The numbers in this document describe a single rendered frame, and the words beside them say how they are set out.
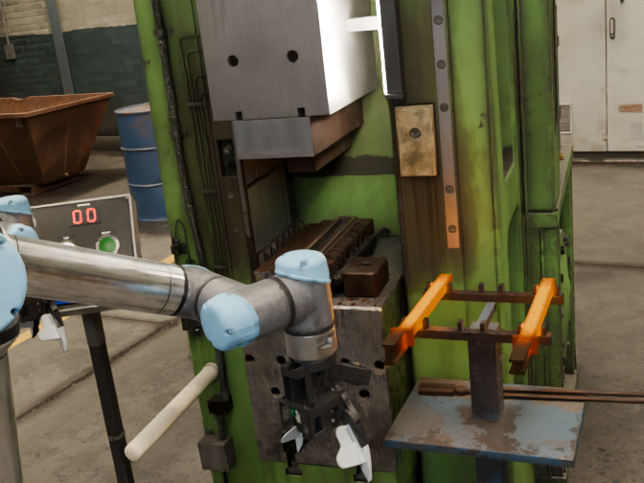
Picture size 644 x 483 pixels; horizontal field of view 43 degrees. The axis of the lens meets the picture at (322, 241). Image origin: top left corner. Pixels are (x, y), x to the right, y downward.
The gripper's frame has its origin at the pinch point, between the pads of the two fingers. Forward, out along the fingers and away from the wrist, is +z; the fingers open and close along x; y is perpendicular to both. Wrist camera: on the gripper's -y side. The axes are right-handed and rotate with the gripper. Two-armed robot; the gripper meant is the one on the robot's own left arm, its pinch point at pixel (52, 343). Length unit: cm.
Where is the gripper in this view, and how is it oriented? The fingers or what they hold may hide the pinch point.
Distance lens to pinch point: 201.7
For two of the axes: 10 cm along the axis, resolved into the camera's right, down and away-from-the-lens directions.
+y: -6.8, 2.9, -6.7
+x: 7.2, 1.3, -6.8
